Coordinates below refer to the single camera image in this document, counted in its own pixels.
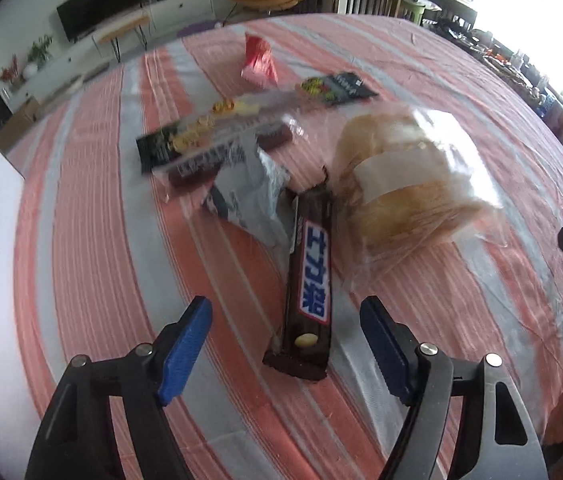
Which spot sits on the snickers chocolate bar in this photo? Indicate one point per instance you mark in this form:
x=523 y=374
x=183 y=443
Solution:
x=301 y=346

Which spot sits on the red flower vase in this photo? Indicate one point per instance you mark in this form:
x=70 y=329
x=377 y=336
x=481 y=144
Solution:
x=11 y=76

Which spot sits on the green plant white vase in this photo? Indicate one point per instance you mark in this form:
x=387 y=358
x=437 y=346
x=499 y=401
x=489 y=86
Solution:
x=38 y=55

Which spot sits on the brown cardboard box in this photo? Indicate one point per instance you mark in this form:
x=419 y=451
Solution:
x=19 y=124

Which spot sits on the purple round mat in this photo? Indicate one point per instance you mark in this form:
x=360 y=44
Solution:
x=199 y=27

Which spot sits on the black television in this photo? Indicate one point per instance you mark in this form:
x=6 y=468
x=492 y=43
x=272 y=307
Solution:
x=79 y=17

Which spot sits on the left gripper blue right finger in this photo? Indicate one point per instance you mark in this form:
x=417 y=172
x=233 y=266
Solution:
x=392 y=344

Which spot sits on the bagged bread loaf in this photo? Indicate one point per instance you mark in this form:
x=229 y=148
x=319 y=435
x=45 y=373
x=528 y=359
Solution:
x=406 y=177

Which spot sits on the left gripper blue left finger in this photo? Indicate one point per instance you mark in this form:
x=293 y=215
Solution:
x=178 y=346

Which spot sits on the dark red sausage packet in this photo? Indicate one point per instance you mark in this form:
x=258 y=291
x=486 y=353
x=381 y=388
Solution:
x=184 y=157

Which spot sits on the white tv cabinet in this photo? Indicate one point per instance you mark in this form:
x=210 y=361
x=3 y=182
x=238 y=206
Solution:
x=168 y=17

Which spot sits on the red snack packet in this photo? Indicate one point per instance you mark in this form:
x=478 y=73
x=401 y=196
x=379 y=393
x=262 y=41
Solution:
x=259 y=67

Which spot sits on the wooden bench stool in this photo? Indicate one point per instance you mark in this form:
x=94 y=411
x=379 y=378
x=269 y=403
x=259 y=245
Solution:
x=115 y=32

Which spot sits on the striped pink grey tablecloth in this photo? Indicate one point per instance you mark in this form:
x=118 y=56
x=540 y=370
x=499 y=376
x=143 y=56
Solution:
x=104 y=259

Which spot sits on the black long snack packet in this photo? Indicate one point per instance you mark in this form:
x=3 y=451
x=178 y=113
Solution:
x=314 y=92

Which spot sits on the white blue snack pouch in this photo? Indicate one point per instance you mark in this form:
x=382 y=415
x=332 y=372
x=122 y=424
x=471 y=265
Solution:
x=249 y=191

